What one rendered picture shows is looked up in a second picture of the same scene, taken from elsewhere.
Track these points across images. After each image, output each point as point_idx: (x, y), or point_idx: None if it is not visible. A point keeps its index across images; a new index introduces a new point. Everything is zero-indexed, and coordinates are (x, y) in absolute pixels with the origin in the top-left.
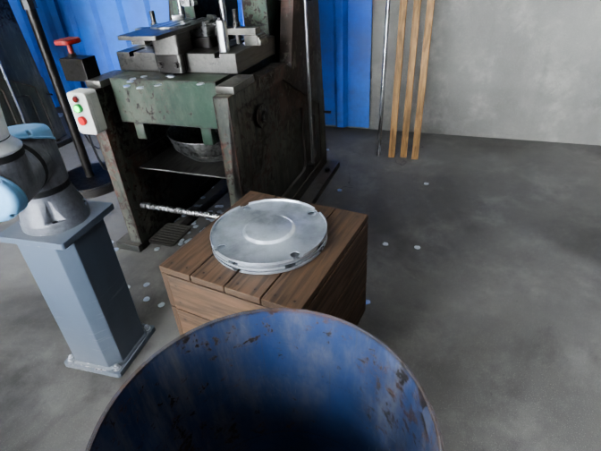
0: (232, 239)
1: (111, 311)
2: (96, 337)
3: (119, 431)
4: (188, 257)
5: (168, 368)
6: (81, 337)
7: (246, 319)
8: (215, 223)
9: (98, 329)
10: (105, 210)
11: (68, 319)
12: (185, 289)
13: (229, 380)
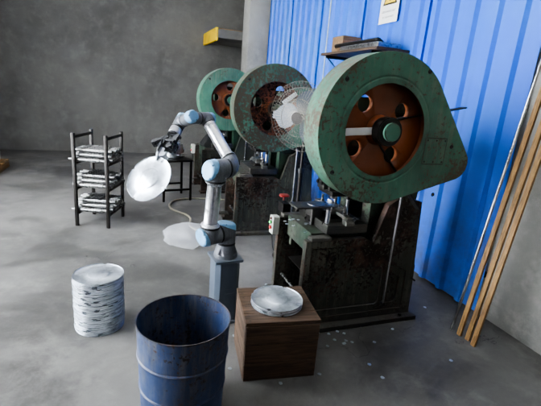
0: (262, 293)
1: (223, 299)
2: None
3: (171, 304)
4: (246, 291)
5: (192, 301)
6: None
7: (216, 304)
8: (266, 286)
9: None
10: (238, 260)
11: (211, 292)
12: (237, 301)
13: (208, 322)
